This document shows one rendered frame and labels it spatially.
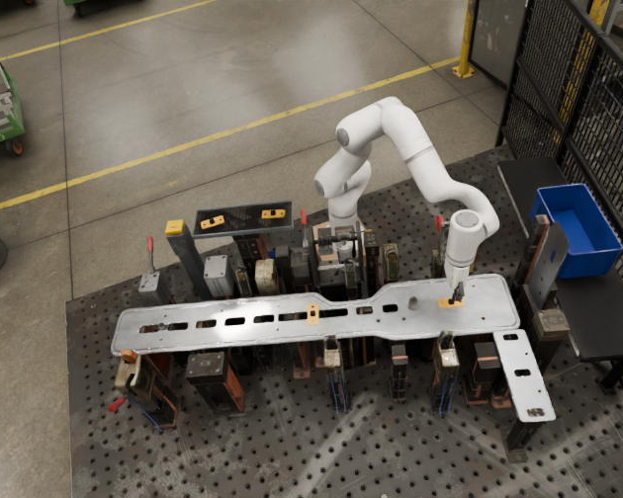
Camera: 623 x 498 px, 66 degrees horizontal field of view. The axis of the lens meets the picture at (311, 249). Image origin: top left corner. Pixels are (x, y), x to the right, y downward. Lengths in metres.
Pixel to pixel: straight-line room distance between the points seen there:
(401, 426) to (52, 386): 2.08
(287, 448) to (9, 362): 2.10
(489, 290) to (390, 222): 0.75
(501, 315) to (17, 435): 2.53
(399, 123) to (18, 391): 2.64
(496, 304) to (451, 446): 0.50
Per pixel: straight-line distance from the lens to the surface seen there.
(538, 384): 1.59
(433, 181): 1.35
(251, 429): 1.84
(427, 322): 1.63
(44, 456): 3.01
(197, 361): 1.62
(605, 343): 1.69
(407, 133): 1.35
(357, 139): 1.47
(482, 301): 1.70
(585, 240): 1.91
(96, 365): 2.20
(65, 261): 3.75
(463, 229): 1.34
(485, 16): 4.33
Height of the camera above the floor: 2.39
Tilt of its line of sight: 49 degrees down
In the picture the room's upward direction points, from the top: 10 degrees counter-clockwise
